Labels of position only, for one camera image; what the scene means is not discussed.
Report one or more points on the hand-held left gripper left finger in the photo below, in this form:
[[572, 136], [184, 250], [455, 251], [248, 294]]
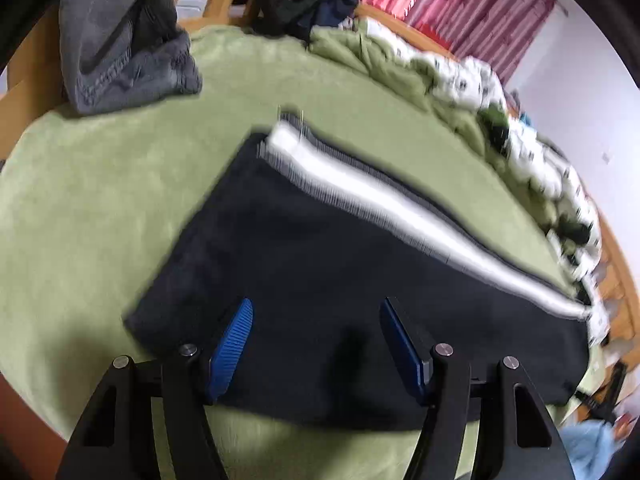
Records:
[[231, 345]]

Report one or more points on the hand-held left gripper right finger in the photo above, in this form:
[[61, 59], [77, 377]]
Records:
[[400, 345]]

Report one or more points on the black pants with white stripe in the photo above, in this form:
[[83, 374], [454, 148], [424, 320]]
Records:
[[310, 280]]

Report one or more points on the green bed sheet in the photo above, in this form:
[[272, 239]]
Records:
[[110, 220]]

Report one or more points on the light blue cloth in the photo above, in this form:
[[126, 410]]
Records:
[[590, 447]]

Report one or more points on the green and white printed quilt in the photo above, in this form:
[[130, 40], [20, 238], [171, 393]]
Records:
[[480, 110]]

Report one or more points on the grey jeans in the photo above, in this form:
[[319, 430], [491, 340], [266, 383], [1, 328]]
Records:
[[120, 45]]

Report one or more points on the red striped curtain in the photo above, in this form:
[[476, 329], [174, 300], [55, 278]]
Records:
[[450, 0]]

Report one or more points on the wooden bed frame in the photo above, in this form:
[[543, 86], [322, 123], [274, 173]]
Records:
[[35, 60]]

